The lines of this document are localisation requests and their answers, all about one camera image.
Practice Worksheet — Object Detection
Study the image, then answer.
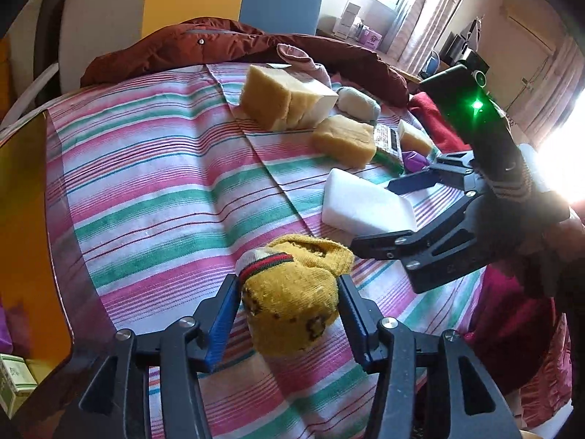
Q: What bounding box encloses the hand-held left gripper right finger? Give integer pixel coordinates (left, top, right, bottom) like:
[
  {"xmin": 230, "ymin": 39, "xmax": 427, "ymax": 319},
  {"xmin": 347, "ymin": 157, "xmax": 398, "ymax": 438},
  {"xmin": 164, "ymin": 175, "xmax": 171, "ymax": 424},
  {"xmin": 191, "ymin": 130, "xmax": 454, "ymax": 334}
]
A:
[{"xmin": 337, "ymin": 273, "xmax": 522, "ymax": 439}]

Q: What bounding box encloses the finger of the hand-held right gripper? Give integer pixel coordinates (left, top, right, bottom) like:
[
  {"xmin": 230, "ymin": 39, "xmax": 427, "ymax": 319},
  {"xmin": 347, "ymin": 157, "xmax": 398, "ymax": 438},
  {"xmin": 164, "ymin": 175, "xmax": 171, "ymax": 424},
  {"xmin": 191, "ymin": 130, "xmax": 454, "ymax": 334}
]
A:
[
  {"xmin": 351, "ymin": 192, "xmax": 485, "ymax": 268},
  {"xmin": 388, "ymin": 150, "xmax": 480, "ymax": 197}
]

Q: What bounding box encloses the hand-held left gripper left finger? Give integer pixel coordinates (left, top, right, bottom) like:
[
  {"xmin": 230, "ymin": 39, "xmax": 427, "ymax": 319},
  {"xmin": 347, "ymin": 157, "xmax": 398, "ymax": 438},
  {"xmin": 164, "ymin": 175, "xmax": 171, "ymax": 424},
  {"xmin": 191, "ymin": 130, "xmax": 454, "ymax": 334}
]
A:
[{"xmin": 55, "ymin": 273, "xmax": 241, "ymax": 439}]

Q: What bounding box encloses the white foam block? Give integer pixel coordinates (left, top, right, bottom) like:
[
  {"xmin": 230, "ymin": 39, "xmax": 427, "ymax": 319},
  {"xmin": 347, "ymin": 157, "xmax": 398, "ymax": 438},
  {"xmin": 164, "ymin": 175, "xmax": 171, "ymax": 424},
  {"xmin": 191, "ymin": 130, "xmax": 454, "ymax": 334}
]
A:
[{"xmin": 322, "ymin": 168, "xmax": 418, "ymax": 239}]

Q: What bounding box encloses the cracker packet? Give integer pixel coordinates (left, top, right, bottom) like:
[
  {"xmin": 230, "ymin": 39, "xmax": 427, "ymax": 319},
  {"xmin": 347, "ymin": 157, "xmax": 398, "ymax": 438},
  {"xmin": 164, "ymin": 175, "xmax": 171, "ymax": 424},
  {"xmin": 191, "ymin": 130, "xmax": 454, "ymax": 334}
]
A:
[{"xmin": 372, "ymin": 124, "xmax": 405, "ymax": 156}]

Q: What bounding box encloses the yellow sock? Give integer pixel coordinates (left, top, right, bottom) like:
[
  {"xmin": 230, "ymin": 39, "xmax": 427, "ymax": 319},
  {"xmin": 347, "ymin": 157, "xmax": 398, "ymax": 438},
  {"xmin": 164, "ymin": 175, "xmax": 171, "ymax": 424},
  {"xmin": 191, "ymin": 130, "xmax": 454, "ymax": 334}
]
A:
[{"xmin": 235, "ymin": 234, "xmax": 355, "ymax": 356}]

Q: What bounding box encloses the medium yellow sponge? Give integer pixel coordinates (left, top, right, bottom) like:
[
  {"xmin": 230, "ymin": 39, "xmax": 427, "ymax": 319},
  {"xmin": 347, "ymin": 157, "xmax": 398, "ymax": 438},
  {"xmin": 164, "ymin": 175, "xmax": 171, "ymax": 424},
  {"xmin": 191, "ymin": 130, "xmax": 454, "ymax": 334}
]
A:
[{"xmin": 312, "ymin": 115, "xmax": 378, "ymax": 168}]

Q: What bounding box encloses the person's right forearm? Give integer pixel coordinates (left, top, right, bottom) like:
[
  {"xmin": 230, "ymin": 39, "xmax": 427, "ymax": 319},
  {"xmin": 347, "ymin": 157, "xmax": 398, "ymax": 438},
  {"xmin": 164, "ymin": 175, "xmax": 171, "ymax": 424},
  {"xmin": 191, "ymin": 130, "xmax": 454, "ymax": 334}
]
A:
[{"xmin": 503, "ymin": 219, "xmax": 585, "ymax": 305}]

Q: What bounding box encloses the person's right hand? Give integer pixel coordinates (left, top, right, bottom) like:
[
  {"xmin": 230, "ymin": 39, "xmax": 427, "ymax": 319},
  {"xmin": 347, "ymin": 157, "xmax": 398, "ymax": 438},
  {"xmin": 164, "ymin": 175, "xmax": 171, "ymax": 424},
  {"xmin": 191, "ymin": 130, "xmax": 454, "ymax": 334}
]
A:
[{"xmin": 491, "ymin": 144, "xmax": 572, "ymax": 225}]

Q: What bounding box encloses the purple wrapper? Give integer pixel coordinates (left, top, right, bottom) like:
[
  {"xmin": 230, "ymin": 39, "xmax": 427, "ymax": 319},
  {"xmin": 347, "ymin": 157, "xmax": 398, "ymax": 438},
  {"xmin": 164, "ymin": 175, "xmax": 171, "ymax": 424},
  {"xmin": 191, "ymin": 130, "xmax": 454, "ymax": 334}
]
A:
[{"xmin": 402, "ymin": 149, "xmax": 430, "ymax": 175}]

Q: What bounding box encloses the green packet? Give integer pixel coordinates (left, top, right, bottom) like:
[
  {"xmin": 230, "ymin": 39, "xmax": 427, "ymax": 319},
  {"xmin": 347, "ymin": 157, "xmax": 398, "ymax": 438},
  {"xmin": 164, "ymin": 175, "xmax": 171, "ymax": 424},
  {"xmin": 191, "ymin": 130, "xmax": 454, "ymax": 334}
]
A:
[{"xmin": 375, "ymin": 150, "xmax": 405, "ymax": 175}]

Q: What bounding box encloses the red fleece blanket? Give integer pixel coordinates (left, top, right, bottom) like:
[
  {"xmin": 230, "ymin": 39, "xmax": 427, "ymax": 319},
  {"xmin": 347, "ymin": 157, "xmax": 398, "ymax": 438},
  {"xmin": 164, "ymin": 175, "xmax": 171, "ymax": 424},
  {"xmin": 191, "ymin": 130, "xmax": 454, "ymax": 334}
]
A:
[{"xmin": 409, "ymin": 93, "xmax": 471, "ymax": 156}]

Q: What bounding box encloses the small yellow sponge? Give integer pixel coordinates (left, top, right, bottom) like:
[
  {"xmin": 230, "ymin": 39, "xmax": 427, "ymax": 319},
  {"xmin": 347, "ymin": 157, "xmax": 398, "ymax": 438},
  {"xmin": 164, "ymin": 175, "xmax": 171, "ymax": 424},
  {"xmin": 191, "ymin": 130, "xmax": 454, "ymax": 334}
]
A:
[{"xmin": 397, "ymin": 120, "xmax": 434, "ymax": 158}]

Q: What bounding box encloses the black electronics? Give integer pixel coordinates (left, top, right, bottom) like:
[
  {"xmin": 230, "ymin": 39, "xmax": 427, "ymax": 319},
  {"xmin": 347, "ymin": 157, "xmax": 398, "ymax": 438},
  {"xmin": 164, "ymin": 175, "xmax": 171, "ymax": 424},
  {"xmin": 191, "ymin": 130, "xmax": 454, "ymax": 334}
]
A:
[{"xmin": 439, "ymin": 18, "xmax": 490, "ymax": 74}]

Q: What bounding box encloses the blue plastic object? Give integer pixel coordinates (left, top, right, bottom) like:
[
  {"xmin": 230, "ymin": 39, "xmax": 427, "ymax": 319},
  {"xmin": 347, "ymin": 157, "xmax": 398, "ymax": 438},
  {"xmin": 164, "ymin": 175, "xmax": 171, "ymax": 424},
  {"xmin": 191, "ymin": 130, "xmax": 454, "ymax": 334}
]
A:
[{"xmin": 420, "ymin": 50, "xmax": 440, "ymax": 78}]

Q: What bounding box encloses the white rolled sock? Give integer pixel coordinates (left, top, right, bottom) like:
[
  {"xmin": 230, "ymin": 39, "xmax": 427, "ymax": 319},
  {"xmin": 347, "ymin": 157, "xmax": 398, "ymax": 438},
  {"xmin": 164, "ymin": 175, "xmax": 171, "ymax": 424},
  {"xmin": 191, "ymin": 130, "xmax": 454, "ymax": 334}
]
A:
[{"xmin": 337, "ymin": 87, "xmax": 381, "ymax": 124}]

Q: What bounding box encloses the pink striped curtain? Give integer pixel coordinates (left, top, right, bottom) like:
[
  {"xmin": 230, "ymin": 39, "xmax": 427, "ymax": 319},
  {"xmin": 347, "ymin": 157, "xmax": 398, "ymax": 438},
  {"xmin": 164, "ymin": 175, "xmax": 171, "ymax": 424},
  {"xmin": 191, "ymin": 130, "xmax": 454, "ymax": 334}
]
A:
[{"xmin": 388, "ymin": 0, "xmax": 462, "ymax": 67}]

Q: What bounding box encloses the purple box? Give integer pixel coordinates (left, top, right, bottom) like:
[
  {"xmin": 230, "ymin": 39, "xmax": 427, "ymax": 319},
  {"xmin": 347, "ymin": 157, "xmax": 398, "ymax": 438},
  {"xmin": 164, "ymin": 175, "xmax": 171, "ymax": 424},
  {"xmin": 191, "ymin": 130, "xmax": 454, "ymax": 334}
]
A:
[{"xmin": 361, "ymin": 25, "xmax": 384, "ymax": 49}]

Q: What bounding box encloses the dark red patterned cloth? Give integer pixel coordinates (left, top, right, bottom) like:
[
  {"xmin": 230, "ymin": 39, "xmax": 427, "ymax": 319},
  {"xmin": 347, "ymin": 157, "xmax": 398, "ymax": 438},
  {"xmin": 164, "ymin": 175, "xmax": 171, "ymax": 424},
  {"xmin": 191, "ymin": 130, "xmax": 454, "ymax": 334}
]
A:
[{"xmin": 466, "ymin": 265, "xmax": 574, "ymax": 428}]

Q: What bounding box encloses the large yellow sponge block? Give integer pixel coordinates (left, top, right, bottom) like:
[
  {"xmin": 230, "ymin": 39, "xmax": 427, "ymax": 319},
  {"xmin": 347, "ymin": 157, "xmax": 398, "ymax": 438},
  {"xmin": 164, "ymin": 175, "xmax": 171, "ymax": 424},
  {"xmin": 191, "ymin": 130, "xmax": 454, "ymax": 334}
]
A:
[{"xmin": 240, "ymin": 65, "xmax": 340, "ymax": 131}]

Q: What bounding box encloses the striped bed sheet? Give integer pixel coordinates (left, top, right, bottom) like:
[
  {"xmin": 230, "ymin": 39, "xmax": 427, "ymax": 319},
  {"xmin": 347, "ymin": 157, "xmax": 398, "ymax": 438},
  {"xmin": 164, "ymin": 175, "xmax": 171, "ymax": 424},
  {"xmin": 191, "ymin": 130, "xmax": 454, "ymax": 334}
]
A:
[{"xmin": 46, "ymin": 61, "xmax": 485, "ymax": 439}]

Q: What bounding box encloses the pink striped sock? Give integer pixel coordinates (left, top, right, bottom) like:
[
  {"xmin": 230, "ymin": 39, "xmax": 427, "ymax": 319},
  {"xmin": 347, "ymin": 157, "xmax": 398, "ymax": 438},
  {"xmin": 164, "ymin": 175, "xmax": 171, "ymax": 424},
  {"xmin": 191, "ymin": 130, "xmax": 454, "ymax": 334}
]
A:
[{"xmin": 275, "ymin": 43, "xmax": 327, "ymax": 83}]

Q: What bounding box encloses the yellow wooden bed board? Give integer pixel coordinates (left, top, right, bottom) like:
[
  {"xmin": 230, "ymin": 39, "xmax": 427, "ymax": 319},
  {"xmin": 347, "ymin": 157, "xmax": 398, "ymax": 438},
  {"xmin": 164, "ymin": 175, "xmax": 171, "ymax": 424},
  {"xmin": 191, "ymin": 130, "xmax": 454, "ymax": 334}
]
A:
[{"xmin": 0, "ymin": 110, "xmax": 74, "ymax": 376}]

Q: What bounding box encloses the green and white box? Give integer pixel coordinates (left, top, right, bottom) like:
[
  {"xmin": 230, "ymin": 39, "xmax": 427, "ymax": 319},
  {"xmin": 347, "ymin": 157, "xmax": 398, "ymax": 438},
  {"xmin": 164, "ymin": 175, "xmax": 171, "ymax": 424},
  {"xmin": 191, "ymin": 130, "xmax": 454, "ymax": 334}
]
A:
[{"xmin": 0, "ymin": 354, "xmax": 37, "ymax": 414}]

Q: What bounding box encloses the maroon down jacket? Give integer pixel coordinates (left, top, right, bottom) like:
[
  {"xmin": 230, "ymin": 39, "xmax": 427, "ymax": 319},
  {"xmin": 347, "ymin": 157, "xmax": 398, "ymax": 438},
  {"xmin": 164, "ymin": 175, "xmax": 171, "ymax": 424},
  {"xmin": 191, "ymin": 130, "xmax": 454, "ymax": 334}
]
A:
[{"xmin": 80, "ymin": 17, "xmax": 412, "ymax": 108}]

